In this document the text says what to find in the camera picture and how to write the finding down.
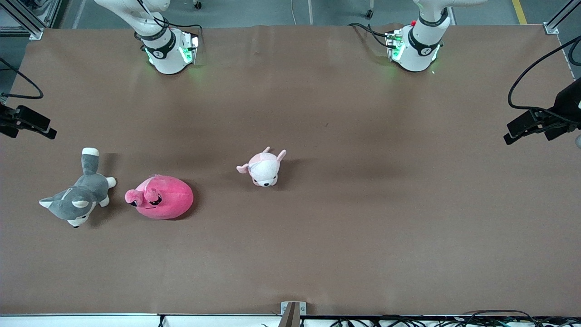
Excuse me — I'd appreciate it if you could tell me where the hot pink round plush toy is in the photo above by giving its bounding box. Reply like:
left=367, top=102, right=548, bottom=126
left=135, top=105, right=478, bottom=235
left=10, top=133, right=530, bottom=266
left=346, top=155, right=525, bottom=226
left=125, top=174, right=194, bottom=220

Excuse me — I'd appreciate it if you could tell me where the black cable bundle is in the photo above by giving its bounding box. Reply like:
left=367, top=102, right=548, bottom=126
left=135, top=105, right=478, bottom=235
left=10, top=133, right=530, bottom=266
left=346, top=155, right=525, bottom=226
left=327, top=310, right=581, bottom=327

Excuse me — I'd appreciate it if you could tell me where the white table edge rail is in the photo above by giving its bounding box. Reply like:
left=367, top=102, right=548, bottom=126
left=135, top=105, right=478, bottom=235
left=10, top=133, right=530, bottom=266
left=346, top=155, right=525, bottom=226
left=0, top=313, right=581, bottom=327

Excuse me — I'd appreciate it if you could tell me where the grey white husky plush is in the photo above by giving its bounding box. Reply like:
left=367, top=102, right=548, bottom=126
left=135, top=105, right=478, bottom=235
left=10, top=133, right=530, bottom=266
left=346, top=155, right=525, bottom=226
left=39, top=147, right=118, bottom=228

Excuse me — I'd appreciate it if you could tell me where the black left base cable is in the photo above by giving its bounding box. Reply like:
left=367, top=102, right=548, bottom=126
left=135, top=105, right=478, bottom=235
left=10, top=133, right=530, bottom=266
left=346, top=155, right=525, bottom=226
left=349, top=22, right=392, bottom=48

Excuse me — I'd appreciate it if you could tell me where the black right base cable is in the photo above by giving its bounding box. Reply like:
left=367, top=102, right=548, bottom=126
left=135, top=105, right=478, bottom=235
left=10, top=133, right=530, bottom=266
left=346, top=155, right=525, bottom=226
left=138, top=0, right=203, bottom=37

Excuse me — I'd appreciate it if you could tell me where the aluminium corner profile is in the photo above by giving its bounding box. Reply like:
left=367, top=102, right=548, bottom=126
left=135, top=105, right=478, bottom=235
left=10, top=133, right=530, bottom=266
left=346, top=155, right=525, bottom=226
left=545, top=0, right=581, bottom=35

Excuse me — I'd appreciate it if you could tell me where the metal table edge bracket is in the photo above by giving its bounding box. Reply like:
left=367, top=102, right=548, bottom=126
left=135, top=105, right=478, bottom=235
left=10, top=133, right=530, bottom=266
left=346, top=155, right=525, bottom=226
left=281, top=301, right=307, bottom=327

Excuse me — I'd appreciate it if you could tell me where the black base cable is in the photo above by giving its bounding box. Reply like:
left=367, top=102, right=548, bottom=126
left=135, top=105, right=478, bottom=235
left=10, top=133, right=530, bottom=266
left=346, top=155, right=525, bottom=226
left=349, top=22, right=392, bottom=48
left=138, top=0, right=203, bottom=37

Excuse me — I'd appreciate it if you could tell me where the pale pink plush dog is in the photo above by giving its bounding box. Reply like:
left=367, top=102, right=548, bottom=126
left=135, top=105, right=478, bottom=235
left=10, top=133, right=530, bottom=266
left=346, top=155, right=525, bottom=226
left=236, top=146, right=287, bottom=188

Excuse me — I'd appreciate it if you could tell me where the aluminium frame post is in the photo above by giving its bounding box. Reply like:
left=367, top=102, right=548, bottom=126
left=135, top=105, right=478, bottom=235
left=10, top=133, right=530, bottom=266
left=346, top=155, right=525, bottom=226
left=0, top=0, right=64, bottom=40

